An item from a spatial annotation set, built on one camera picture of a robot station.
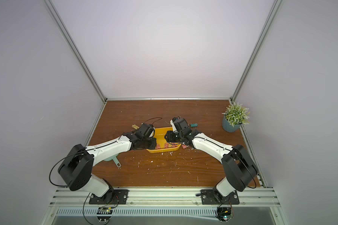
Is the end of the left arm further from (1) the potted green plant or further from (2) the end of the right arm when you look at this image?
(1) the potted green plant

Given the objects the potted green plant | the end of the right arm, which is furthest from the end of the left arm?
the potted green plant

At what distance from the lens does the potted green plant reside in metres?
0.89
